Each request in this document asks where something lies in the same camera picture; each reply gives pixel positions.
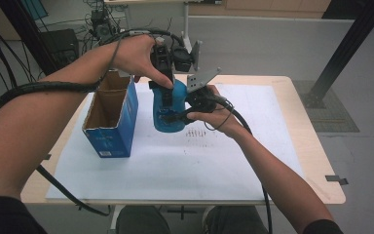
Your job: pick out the person's black left sleeve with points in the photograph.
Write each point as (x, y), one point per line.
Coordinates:
(6, 217)

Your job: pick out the person's right hand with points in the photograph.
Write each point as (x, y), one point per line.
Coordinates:
(227, 122)

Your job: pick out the white desk frame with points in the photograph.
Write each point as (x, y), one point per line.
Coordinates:
(186, 16)

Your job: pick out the black equipment box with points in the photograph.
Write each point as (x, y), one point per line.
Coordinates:
(60, 44)

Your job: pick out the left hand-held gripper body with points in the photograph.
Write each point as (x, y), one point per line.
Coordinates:
(162, 58)

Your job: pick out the person's left leg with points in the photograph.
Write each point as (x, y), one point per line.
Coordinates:
(142, 222)

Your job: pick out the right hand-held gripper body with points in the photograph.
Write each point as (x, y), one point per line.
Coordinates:
(201, 100)

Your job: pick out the person's black sleeve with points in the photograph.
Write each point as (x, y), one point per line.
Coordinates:
(6, 217)
(321, 227)

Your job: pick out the teal panel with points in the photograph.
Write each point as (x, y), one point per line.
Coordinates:
(34, 8)

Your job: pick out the black metal post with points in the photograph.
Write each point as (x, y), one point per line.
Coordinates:
(22, 29)
(354, 42)

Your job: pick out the wooden cabinet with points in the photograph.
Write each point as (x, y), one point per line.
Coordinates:
(272, 6)

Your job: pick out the blue cardboard box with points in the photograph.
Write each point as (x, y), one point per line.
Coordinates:
(120, 130)

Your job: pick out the white paper sheet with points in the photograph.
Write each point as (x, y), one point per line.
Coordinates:
(175, 175)

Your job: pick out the person's black right sleeve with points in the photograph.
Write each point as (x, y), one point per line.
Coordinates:
(321, 227)

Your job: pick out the person's leg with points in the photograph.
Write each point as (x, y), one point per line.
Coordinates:
(142, 222)
(237, 222)

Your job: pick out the person's right leg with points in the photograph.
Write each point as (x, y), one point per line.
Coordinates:
(237, 222)

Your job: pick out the grey floor mat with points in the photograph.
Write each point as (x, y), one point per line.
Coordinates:
(337, 120)

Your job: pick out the black computer tower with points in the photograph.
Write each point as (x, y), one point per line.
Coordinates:
(102, 27)

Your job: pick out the person's left hand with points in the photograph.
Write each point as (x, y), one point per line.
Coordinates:
(136, 55)

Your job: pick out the blue bottle with white cap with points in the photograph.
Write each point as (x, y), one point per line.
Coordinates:
(178, 94)

